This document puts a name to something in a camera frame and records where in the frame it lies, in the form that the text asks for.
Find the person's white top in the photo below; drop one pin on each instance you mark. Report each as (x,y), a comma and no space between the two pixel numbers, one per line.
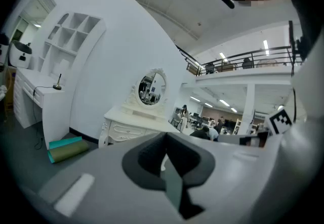
(303,142)

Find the white and black machine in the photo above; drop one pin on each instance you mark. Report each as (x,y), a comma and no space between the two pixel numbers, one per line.
(20,56)

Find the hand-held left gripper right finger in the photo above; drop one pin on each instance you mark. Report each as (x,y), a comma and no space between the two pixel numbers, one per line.
(195,164)

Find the white cubby shelf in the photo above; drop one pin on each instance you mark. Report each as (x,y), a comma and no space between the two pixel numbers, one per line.
(68,38)

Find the oval white-framed mirror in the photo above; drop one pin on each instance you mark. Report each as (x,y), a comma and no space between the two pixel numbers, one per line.
(152,90)

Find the rolled olive green mat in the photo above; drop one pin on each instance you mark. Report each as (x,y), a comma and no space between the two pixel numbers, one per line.
(68,152)

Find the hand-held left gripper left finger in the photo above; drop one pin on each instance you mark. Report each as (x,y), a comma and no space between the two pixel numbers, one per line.
(141,164)

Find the black metal railing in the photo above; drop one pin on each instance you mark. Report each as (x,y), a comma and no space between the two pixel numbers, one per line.
(243,57)

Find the white vanity table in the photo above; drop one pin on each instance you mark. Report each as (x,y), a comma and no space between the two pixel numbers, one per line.
(131,128)

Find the white pillar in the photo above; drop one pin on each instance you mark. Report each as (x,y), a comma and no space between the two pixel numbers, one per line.
(246,109)

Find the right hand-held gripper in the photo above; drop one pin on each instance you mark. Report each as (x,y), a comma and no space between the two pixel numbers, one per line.
(279,122)

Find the white desk with drawers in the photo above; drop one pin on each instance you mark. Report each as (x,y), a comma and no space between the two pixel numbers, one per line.
(48,101)

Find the teal mat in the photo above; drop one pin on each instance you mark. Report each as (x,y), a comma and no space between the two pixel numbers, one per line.
(64,141)

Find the black desk lamp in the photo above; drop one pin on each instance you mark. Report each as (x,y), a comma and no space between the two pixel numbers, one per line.
(57,86)

